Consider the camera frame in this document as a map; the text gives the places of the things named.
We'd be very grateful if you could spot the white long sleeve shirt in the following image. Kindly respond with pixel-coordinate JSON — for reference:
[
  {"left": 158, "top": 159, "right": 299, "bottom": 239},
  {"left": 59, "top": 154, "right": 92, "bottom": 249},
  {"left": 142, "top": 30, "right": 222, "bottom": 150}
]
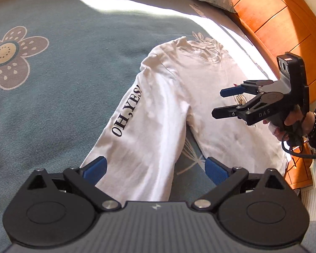
[{"left": 84, "top": 37, "right": 287, "bottom": 203}]

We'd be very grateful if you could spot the person's right hand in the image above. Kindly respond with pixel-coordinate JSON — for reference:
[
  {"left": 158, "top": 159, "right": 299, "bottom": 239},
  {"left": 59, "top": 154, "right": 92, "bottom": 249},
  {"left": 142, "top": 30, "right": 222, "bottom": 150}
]
[{"left": 262, "top": 106, "right": 315, "bottom": 141}]

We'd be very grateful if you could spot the orange wooden headboard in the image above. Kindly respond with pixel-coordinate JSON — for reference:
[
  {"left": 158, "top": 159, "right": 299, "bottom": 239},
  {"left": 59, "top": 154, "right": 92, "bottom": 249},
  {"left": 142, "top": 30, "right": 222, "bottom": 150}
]
[{"left": 218, "top": 0, "right": 316, "bottom": 190}]

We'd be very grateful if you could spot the teal floral bed sheet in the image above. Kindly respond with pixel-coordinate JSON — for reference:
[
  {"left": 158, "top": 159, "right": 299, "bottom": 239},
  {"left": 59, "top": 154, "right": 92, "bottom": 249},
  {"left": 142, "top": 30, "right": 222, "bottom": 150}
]
[{"left": 0, "top": 0, "right": 316, "bottom": 253}]

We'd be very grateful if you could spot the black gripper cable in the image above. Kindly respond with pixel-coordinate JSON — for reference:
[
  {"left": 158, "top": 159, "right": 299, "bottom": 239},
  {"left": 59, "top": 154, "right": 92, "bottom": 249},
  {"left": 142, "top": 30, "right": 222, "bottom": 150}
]
[{"left": 281, "top": 102, "right": 316, "bottom": 161}]

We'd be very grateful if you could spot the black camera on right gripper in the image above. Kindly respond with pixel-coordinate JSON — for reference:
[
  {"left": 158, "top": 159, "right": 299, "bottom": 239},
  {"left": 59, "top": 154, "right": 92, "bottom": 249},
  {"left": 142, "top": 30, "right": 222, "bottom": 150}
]
[{"left": 276, "top": 52, "right": 309, "bottom": 118}]

